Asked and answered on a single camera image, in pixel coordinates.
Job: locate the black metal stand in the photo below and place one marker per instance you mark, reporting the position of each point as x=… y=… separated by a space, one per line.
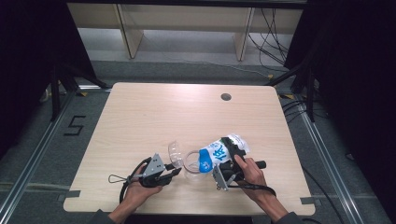
x=55 y=93
x=309 y=93

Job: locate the black curtain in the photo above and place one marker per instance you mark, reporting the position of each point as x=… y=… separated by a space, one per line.
x=28 y=62
x=358 y=77

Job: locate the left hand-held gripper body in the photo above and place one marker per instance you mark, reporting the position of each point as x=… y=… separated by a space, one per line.
x=154 y=166

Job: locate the person's right hand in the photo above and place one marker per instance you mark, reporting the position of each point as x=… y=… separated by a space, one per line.
x=255 y=179

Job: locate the aluminium floor rail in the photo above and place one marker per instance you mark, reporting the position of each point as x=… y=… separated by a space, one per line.
x=37 y=149
x=327 y=155

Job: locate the blue and white milk carton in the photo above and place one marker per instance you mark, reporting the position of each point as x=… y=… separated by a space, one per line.
x=214 y=154

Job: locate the person's left hand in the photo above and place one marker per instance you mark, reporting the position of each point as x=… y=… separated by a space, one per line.
x=137 y=194

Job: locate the beige desk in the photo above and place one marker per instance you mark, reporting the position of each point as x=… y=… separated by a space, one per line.
x=186 y=18

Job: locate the grey tape strip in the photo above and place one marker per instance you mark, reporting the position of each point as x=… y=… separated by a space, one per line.
x=307 y=200
x=72 y=194

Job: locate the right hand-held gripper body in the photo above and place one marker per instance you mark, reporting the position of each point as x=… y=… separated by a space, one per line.
x=229 y=172

